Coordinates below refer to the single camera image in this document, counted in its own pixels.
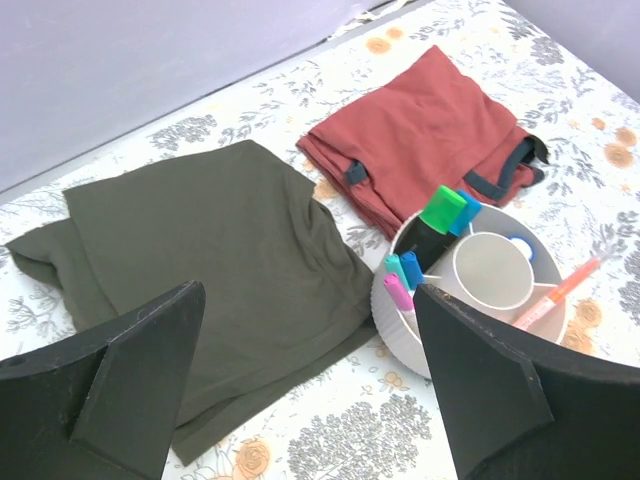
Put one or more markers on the olive green folded cloth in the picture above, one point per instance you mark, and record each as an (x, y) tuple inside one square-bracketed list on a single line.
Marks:
[(286, 298)]

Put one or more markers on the teal cap white marker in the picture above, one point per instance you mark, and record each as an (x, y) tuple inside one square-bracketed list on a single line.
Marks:
[(393, 264)]

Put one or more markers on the pink cap white marker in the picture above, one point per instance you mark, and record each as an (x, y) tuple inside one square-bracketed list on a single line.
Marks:
[(399, 295)]

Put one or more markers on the green cap black highlighter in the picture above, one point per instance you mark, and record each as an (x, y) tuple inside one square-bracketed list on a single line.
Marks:
[(426, 234)]

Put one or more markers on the blue cap black highlighter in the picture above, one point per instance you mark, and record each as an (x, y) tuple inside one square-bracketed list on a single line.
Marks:
[(470, 211)]

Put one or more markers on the white round divided organizer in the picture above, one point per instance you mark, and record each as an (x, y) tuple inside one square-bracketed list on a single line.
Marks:
[(484, 270)]

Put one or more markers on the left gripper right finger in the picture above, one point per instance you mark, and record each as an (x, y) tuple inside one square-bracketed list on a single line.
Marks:
[(516, 406)]

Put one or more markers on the red folded cloth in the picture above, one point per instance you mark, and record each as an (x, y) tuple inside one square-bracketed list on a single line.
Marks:
[(388, 151)]

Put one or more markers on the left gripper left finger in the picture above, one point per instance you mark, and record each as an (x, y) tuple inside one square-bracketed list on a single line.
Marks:
[(103, 403)]

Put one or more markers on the blue cap white marker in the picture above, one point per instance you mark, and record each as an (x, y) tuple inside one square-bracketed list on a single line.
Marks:
[(412, 269)]

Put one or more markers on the orange pink pen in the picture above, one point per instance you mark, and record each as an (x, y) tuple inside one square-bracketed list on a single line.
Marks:
[(559, 293)]

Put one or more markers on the blue and grey stubby marker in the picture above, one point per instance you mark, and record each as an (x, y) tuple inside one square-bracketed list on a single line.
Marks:
[(524, 246)]

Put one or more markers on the floral table mat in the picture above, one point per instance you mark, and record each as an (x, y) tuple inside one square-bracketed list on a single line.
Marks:
[(367, 416)]

